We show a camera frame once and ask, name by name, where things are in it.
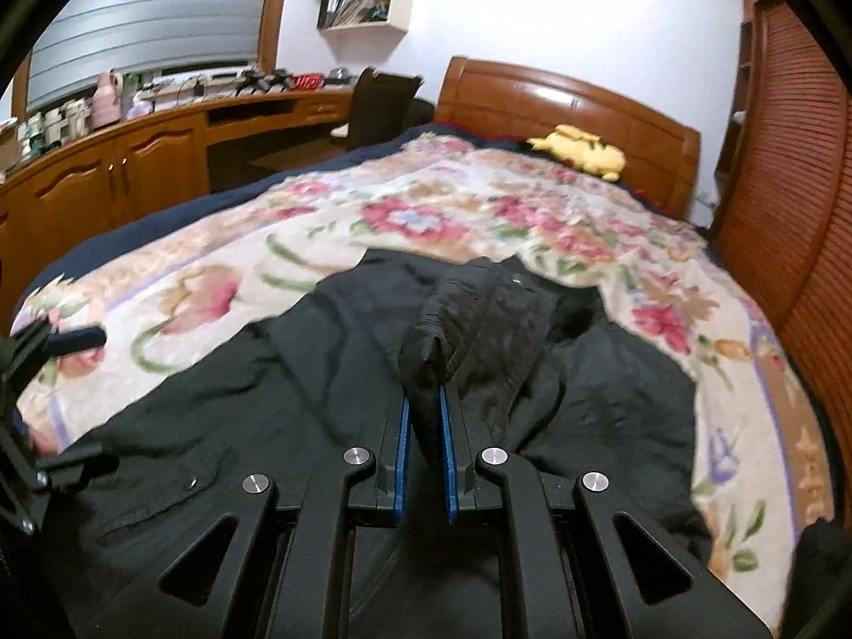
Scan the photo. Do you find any dark garment at bed edge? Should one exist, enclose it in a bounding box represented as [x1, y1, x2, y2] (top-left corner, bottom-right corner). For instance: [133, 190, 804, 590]
[780, 519, 850, 639]

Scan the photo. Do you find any yellow plush toy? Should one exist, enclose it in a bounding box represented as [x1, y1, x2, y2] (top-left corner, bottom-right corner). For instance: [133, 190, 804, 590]
[527, 124, 627, 182]

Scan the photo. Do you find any louvered wooden wardrobe door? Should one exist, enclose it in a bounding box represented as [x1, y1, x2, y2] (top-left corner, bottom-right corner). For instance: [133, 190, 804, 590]
[712, 0, 850, 525]

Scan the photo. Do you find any red basket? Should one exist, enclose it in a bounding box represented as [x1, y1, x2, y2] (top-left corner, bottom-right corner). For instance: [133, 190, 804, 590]
[292, 73, 325, 91]

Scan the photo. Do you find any floral blanket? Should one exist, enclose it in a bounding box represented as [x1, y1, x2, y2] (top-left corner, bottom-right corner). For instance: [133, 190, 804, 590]
[16, 133, 807, 629]

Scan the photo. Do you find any grey window blind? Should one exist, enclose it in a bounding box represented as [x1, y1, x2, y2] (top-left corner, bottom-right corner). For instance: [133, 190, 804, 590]
[28, 0, 264, 111]

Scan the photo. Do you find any pink thermos jug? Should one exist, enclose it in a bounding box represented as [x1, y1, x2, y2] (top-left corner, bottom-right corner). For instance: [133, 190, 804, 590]
[91, 69, 123, 130]

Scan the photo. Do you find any wooden headboard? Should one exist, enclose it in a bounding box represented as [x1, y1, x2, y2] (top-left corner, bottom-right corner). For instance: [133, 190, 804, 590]
[435, 56, 700, 218]

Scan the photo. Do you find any black jacket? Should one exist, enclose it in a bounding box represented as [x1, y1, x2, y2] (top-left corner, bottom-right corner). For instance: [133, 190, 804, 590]
[65, 250, 710, 637]

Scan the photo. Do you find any wooden desk cabinet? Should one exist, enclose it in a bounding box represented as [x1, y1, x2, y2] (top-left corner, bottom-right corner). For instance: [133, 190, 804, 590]
[2, 89, 353, 332]

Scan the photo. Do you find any dark wooden chair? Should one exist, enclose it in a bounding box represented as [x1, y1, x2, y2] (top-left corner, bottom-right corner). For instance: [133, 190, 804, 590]
[329, 68, 423, 152]

